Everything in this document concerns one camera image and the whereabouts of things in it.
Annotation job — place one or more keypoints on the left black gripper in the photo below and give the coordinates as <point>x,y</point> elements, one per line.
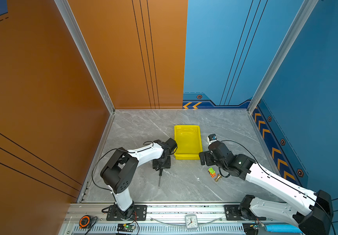
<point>157,166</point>

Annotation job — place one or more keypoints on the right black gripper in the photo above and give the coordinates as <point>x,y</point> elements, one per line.
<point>207,155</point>

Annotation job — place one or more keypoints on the black handled screwdriver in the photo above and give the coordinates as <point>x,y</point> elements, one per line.
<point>160,177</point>

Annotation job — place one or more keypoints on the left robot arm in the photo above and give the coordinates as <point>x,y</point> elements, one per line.
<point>119,171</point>

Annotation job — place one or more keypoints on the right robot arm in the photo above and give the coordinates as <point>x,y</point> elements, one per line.
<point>311,212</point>

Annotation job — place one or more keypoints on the yellow plastic bin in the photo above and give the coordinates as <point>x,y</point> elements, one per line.
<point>188,139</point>

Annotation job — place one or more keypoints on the green orange toy block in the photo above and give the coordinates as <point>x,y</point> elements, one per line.
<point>212,172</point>

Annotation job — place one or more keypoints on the brass bolt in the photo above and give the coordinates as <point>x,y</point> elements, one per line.
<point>218,177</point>

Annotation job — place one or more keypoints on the white analog clock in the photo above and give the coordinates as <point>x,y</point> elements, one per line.
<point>191,221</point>

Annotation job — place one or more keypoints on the green circuit board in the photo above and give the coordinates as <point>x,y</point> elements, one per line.
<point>126,229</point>

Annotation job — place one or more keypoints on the orange black tape measure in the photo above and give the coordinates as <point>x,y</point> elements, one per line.
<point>86,222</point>

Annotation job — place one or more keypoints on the blue foam tube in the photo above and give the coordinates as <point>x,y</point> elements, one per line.
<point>282,228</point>

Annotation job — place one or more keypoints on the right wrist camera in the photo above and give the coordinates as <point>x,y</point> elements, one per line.
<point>212,138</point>

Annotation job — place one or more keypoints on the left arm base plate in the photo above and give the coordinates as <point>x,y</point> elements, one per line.
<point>134,212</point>

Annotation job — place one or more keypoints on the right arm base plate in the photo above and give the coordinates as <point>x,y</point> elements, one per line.
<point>235,213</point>

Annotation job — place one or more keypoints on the aluminium front rail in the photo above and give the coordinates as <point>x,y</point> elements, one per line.
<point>164,219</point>

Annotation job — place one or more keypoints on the right aluminium corner post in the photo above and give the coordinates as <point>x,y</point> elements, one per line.
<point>294,30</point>

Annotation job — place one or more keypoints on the aluminium corner post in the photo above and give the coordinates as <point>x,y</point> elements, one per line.
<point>294,30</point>
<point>77,36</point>

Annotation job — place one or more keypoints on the left aluminium corner post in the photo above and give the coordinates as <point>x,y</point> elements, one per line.
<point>77,36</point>

